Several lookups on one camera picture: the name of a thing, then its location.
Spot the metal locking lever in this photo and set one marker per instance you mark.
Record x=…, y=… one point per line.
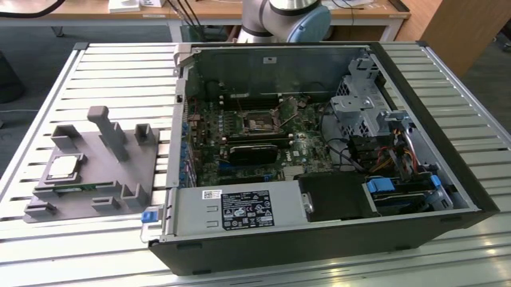
x=239, y=104

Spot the silver CPU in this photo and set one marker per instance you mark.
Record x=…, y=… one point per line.
x=64, y=166

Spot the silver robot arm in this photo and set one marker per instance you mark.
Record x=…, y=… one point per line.
x=275, y=15

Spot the CPU socket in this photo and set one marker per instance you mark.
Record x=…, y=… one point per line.
x=259, y=121

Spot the black graphics card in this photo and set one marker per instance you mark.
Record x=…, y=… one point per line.
x=251, y=154

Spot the black expansion slot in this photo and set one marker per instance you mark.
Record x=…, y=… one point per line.
x=239, y=180

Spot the green motherboard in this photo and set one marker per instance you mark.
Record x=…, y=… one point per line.
x=309, y=140

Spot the silver chipset heatsink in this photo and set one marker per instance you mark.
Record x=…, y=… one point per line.
x=295, y=172

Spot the silver metal latch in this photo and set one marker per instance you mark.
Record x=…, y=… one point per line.
x=307, y=203

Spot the black plastic shroud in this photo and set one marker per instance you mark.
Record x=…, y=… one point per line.
x=339, y=194

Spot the silver power supply unit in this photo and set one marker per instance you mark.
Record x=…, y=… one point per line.
x=191, y=209

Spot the silver drive cage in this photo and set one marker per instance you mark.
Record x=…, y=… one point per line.
x=359, y=103

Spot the hard disk in blue carrier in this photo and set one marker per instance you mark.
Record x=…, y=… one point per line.
x=379, y=186

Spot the blue case latch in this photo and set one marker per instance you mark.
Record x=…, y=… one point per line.
x=149, y=216

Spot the black PC case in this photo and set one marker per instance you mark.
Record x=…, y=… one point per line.
x=279, y=254

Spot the grey parts rack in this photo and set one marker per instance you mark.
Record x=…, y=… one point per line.
x=98, y=167

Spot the green RAM stick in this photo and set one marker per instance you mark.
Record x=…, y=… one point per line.
x=85, y=187

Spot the blue plastic clip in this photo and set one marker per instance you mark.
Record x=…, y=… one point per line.
x=435, y=182

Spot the white box with dark print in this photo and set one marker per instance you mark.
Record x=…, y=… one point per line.
x=153, y=3

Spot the white cardboard box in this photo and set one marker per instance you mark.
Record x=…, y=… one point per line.
x=123, y=6

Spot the wooden cabinet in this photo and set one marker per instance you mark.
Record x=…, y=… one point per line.
x=459, y=30

